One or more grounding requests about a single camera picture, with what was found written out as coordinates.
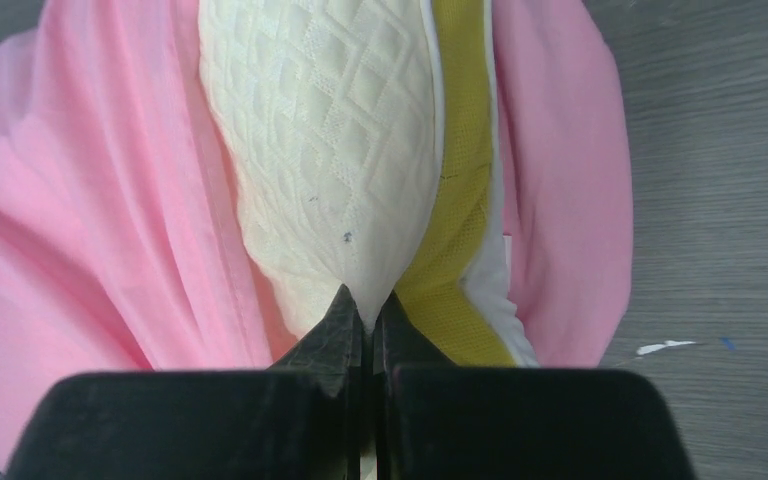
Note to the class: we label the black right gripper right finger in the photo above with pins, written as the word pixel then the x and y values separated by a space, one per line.
pixel 438 420

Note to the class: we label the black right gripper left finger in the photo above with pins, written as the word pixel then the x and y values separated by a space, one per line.
pixel 297 419

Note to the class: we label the pink pillowcase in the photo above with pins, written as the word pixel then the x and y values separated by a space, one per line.
pixel 120 247

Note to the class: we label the cream textured pillow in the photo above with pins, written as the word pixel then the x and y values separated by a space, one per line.
pixel 363 141

